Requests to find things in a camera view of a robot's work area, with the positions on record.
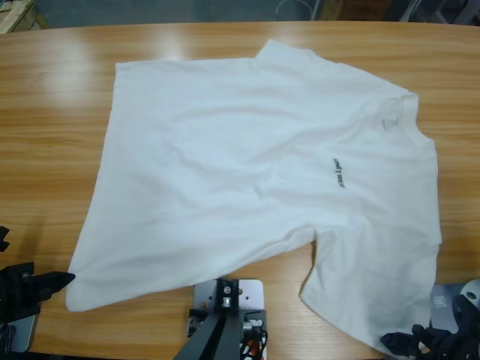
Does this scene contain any brown cardboard box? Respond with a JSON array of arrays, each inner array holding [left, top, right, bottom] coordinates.
[[339, 0, 389, 20]]

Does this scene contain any orange cable bundle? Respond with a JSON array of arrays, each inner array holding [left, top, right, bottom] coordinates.
[[239, 331, 269, 360]]

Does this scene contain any black clamp block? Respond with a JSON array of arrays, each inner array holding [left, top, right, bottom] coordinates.
[[187, 307, 268, 341]]

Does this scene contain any yellow box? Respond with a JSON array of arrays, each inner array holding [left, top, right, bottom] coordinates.
[[322, 0, 344, 20]]

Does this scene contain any white cable loop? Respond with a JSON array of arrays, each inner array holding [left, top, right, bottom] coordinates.
[[275, 0, 314, 20]]

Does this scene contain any white mount plate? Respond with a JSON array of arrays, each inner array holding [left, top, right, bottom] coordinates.
[[193, 278, 266, 313]]

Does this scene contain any cardboard boxes stack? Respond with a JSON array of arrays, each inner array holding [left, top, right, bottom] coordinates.
[[0, 0, 49, 35]]

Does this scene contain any grey metal frame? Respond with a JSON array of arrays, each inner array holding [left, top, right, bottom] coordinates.
[[397, 0, 480, 26]]

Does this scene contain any white t-shirt with small print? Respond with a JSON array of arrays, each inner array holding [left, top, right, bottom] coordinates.
[[65, 39, 442, 356]]

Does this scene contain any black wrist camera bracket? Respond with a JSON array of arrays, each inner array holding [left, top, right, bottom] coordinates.
[[0, 224, 12, 253], [452, 294, 480, 338]]

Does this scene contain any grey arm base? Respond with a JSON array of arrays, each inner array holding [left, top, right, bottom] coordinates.
[[0, 313, 41, 353], [429, 279, 480, 327]]

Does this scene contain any black base cable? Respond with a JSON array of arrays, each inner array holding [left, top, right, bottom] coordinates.
[[0, 324, 17, 353]]

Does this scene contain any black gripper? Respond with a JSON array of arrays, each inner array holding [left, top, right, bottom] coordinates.
[[0, 262, 77, 323], [379, 324, 480, 360]]

